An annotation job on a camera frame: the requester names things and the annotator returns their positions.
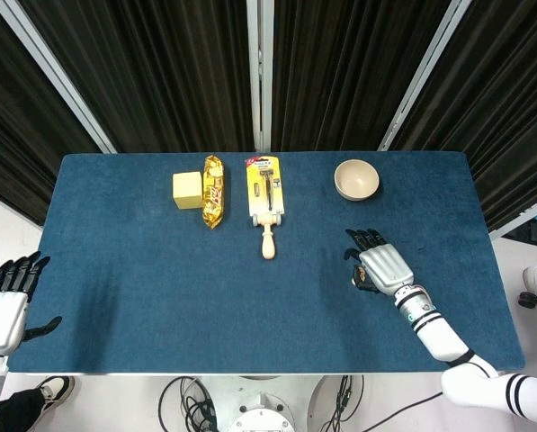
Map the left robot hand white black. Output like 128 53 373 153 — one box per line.
0 250 64 356

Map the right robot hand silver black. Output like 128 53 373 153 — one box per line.
343 228 416 297

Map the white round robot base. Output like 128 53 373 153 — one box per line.
200 375 336 432

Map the beige ribbed bowl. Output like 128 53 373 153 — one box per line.
333 158 380 203

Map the black and white sneaker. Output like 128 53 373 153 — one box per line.
40 375 76 411

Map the black trouser leg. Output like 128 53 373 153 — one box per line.
0 387 47 432

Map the cream wooden roller massager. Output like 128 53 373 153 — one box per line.
251 212 283 261

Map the yellow razor blister pack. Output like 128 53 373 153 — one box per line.
244 155 287 217

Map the black chair caster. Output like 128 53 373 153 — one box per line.
517 291 537 323

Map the blue velvet table cover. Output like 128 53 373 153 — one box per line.
6 151 526 374

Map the gold foil snack packet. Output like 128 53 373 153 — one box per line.
201 154 227 232

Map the black pleated curtain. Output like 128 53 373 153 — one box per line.
271 0 453 153
391 0 537 233
18 0 255 154
0 0 103 226

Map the yellow cube block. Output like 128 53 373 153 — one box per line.
172 170 205 211

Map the white partition base rail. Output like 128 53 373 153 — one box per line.
489 192 537 240

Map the black cable bundle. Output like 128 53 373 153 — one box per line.
321 373 367 432
157 375 219 432

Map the thin black cable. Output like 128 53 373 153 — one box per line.
371 390 444 432

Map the white partition frame post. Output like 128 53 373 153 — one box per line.
377 0 467 153
0 0 118 155
245 0 275 153

